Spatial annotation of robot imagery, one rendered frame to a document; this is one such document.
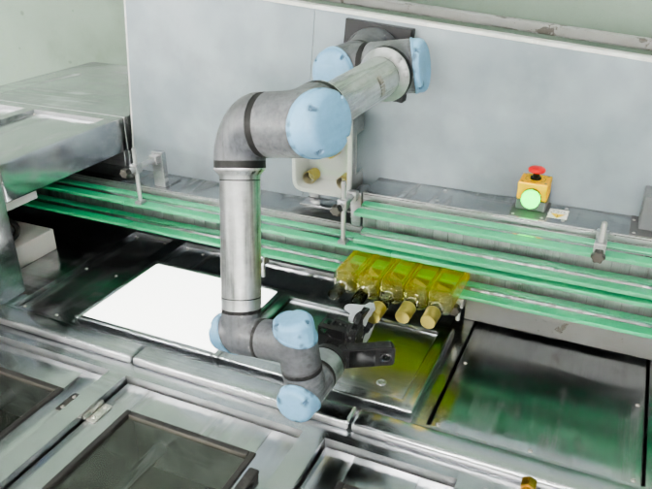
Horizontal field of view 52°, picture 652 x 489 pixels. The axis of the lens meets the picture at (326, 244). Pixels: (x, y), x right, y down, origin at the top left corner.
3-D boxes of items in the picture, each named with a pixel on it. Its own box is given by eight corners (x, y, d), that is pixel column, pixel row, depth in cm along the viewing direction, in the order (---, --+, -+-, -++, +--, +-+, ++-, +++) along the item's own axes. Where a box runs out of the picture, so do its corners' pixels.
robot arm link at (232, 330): (193, 91, 120) (199, 357, 127) (243, 88, 115) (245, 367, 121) (234, 96, 130) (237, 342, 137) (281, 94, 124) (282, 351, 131)
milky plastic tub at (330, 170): (306, 179, 193) (292, 189, 186) (305, 102, 183) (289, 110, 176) (362, 188, 187) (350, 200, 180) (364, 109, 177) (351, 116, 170)
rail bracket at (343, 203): (348, 231, 179) (329, 250, 169) (348, 171, 171) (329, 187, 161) (358, 233, 178) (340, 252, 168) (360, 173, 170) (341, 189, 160)
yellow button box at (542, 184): (520, 197, 170) (514, 208, 164) (524, 169, 166) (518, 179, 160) (548, 202, 167) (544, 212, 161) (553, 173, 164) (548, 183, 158)
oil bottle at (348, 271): (363, 256, 181) (330, 293, 163) (363, 238, 178) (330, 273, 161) (382, 260, 179) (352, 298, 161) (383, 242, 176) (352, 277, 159)
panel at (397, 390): (156, 268, 201) (75, 325, 173) (155, 259, 200) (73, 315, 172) (453, 339, 167) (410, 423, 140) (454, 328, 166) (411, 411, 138)
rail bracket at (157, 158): (169, 182, 211) (121, 209, 193) (163, 130, 204) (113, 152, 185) (181, 185, 209) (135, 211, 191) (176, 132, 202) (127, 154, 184)
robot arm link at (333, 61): (330, 41, 162) (301, 50, 151) (381, 37, 155) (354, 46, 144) (337, 91, 166) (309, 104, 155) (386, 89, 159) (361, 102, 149)
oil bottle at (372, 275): (383, 262, 179) (352, 300, 161) (384, 243, 176) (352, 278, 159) (404, 266, 177) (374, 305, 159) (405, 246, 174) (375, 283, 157)
